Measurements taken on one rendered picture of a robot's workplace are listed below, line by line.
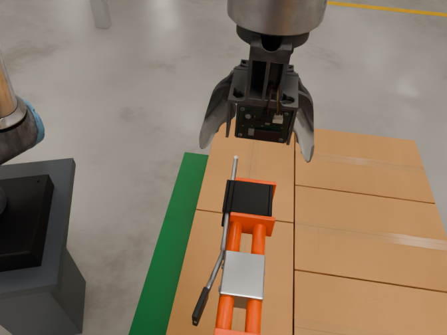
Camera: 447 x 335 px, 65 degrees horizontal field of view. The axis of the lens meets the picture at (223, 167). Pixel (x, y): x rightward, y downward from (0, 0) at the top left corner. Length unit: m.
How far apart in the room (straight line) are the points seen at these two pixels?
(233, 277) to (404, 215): 1.19
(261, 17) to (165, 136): 2.26
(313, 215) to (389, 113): 1.77
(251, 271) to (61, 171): 0.98
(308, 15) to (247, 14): 0.05
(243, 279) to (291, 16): 0.36
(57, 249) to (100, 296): 0.77
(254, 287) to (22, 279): 0.80
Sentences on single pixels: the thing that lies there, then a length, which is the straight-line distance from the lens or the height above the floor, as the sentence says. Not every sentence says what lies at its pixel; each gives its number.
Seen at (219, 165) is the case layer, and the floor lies 0.54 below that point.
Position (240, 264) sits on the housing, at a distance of 0.54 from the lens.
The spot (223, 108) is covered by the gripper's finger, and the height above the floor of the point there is 1.44.
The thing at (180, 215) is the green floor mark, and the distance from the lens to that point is 2.09.
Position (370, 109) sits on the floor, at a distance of 3.08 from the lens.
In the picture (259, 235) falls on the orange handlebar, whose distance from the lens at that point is 0.58.
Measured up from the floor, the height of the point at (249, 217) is 1.24.
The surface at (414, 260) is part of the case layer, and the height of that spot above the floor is 0.54.
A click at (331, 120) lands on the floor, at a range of 2.84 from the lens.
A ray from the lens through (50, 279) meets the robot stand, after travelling 1.15.
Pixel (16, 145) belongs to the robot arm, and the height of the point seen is 0.99.
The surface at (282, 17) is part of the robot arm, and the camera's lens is 0.32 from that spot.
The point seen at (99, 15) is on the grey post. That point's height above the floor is 0.13.
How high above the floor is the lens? 1.72
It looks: 48 degrees down
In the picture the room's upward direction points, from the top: 3 degrees clockwise
